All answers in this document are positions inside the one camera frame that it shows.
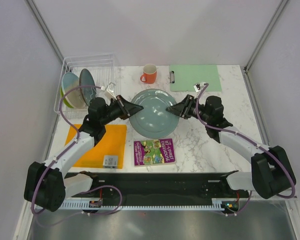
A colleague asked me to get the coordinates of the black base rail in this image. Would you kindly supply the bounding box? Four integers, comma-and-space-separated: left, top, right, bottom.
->
77, 172, 249, 205

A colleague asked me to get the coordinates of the purple treehouse book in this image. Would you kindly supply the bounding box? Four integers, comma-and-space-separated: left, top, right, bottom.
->
133, 138, 176, 167

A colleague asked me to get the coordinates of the left aluminium frame post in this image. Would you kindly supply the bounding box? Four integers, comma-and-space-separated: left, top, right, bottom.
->
25, 0, 64, 63

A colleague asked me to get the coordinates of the right aluminium frame post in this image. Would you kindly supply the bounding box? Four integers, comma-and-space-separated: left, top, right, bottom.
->
242, 0, 290, 75

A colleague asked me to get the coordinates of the white slotted cable duct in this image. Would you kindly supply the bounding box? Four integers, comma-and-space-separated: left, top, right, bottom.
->
59, 198, 238, 211

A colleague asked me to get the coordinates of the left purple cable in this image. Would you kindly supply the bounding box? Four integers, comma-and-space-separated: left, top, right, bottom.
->
29, 84, 123, 216

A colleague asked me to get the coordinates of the orange cutting board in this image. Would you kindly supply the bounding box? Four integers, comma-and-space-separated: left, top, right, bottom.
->
73, 124, 127, 169

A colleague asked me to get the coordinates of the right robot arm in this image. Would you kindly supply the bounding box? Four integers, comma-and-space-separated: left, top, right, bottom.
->
166, 95, 296, 199

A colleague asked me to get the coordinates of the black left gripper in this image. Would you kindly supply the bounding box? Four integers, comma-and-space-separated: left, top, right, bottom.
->
100, 94, 143, 126

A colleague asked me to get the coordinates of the large teal plate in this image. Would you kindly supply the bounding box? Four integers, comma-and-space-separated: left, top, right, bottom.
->
129, 88, 179, 139

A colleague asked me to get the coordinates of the aluminium frame post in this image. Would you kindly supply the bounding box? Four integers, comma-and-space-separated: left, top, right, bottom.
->
25, 0, 64, 63
242, 0, 290, 75

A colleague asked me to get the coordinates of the orange mug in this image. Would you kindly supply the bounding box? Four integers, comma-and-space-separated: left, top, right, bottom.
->
140, 64, 158, 84

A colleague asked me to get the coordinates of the small grey box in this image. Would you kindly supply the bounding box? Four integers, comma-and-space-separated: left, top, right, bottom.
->
102, 155, 119, 169

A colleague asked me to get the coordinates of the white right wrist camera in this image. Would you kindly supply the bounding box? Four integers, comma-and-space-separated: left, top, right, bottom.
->
193, 82, 209, 93

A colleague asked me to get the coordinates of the green clipboard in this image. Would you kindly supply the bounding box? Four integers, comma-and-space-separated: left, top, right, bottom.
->
169, 64, 222, 92

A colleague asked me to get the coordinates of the white wire dish rack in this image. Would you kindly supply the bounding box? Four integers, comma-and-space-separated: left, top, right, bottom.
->
54, 52, 121, 119

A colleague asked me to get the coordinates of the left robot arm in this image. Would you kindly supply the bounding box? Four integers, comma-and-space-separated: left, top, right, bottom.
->
24, 95, 143, 215

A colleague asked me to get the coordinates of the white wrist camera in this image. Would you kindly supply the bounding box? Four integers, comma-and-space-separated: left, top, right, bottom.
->
193, 82, 209, 93
100, 82, 116, 100

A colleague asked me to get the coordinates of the dark blue plate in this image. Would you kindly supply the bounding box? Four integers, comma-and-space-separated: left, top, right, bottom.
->
79, 68, 97, 106

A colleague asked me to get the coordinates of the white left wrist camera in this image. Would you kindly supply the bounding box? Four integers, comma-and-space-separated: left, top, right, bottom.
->
100, 82, 116, 100

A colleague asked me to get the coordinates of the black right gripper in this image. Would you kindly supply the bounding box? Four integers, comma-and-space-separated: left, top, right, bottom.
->
165, 94, 211, 124

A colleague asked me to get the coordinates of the green rimmed grey plate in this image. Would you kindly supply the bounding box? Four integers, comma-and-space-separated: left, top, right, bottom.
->
60, 72, 86, 109

